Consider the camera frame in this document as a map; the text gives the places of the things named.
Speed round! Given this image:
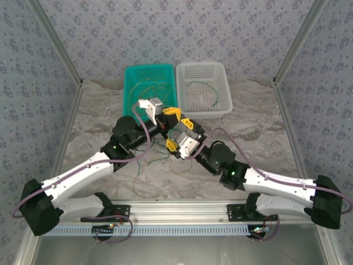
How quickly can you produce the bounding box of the small left controller board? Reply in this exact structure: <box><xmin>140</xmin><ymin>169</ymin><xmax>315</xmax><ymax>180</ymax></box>
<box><xmin>92</xmin><ymin>224</ymin><xmax>116</xmax><ymax>235</ymax></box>

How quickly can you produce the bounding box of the white plastic basket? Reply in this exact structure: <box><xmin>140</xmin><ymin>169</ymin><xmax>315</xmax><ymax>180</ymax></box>
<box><xmin>175</xmin><ymin>61</ymin><xmax>233</xmax><ymax>120</ymax></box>

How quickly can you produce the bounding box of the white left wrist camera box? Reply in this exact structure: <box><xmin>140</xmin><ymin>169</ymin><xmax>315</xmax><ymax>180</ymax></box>
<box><xmin>137</xmin><ymin>98</ymin><xmax>164</xmax><ymax>125</ymax></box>

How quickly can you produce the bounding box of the small right controller board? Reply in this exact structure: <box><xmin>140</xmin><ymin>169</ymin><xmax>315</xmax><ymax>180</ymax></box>
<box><xmin>249</xmin><ymin>225</ymin><xmax>272</xmax><ymax>234</ymax></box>

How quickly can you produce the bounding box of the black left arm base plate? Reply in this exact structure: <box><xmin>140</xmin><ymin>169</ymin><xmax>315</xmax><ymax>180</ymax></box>
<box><xmin>79</xmin><ymin>204</ymin><xmax>131</xmax><ymax>223</ymax></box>

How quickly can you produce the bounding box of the white slotted cable duct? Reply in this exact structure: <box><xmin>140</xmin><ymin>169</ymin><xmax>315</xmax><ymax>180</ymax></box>
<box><xmin>51</xmin><ymin>225</ymin><xmax>272</xmax><ymax>237</ymax></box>

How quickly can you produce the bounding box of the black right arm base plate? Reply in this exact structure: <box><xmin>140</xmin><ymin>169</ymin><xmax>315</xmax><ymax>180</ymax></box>
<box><xmin>226</xmin><ymin>203</ymin><xmax>278</xmax><ymax>223</ymax></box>

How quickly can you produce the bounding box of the aluminium frame post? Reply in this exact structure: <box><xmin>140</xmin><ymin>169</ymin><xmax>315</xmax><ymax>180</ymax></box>
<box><xmin>29</xmin><ymin>0</ymin><xmax>84</xmax><ymax>86</ymax></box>
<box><xmin>272</xmin><ymin>0</ymin><xmax>329</xmax><ymax>85</ymax></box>

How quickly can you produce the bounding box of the small controller board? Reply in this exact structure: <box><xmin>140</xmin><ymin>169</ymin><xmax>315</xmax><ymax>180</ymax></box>
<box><xmin>92</xmin><ymin>224</ymin><xmax>116</xmax><ymax>235</ymax></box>
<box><xmin>249</xmin><ymin>225</ymin><xmax>272</xmax><ymax>234</ymax></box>

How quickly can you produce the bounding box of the aluminium mounting rail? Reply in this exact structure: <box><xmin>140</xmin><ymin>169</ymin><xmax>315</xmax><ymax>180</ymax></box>
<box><xmin>55</xmin><ymin>200</ymin><xmax>315</xmax><ymax>224</ymax></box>

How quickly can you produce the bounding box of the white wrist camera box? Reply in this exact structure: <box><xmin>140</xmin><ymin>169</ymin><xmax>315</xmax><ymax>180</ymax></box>
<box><xmin>176</xmin><ymin>132</ymin><xmax>200</xmax><ymax>160</ymax></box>
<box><xmin>137</xmin><ymin>98</ymin><xmax>164</xmax><ymax>125</ymax></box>

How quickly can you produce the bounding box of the teal plastic basket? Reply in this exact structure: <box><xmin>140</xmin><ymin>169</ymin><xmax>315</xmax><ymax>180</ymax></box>
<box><xmin>122</xmin><ymin>63</ymin><xmax>179</xmax><ymax>124</ymax></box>

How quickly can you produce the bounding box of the grey metal panel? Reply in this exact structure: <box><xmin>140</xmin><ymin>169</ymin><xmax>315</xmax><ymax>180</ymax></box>
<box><xmin>13</xmin><ymin>222</ymin><xmax>341</xmax><ymax>265</ymax></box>

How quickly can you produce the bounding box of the aluminium table side rail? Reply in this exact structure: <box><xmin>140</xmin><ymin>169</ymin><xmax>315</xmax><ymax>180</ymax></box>
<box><xmin>272</xmin><ymin>79</ymin><xmax>309</xmax><ymax>180</ymax></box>
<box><xmin>54</xmin><ymin>81</ymin><xmax>85</xmax><ymax>180</ymax></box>

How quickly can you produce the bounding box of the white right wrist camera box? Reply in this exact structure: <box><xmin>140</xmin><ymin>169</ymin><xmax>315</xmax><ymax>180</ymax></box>
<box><xmin>176</xmin><ymin>132</ymin><xmax>200</xmax><ymax>160</ymax></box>

